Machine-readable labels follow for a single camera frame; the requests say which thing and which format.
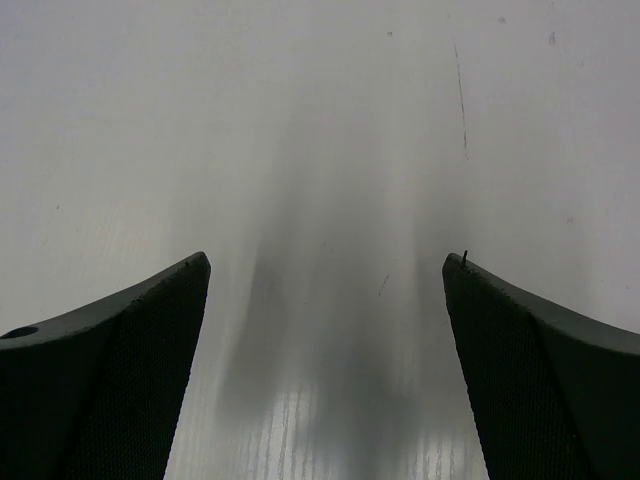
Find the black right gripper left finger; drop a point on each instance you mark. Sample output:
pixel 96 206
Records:
pixel 96 393

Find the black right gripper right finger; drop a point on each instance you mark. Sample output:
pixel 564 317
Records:
pixel 554 394

